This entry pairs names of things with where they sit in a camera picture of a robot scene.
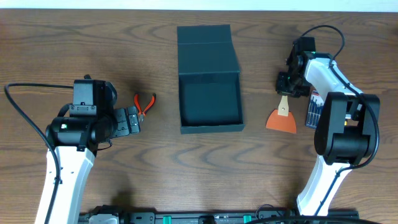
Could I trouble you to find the red handled cutting pliers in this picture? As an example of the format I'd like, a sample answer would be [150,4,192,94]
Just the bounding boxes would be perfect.
[133,92,157,124]

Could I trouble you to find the precision screwdriver set case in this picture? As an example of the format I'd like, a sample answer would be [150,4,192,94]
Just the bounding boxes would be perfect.
[305,90,324,129]

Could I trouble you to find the orange scraper wooden handle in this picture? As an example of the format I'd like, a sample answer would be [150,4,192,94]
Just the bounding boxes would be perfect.
[266,96,297,134]

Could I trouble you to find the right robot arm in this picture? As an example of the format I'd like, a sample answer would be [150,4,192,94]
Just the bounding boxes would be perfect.
[275,36,380,216]

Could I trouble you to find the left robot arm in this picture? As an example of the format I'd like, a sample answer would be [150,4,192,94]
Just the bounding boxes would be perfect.
[35,78,141,223]

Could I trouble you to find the dark green open box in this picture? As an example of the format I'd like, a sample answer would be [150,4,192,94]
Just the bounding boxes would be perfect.
[177,25,245,134]

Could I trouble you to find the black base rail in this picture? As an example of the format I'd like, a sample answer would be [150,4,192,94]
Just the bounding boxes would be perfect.
[77,205,360,224]

